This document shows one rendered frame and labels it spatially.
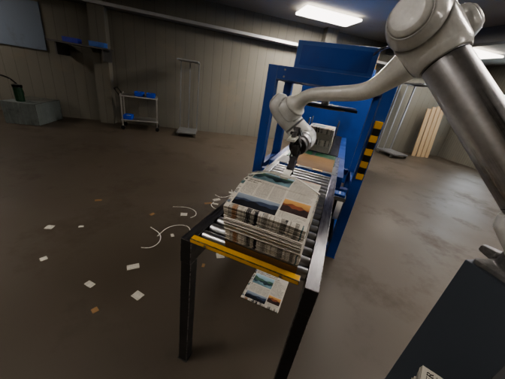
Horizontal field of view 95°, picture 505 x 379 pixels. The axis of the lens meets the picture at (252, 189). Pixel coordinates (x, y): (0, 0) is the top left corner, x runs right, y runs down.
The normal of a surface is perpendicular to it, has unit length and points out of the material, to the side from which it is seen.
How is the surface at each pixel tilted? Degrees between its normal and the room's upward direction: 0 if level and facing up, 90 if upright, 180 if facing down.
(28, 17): 90
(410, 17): 86
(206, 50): 90
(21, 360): 0
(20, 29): 90
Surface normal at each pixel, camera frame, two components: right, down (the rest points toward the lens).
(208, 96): 0.19, 0.43
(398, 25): -0.77, 0.01
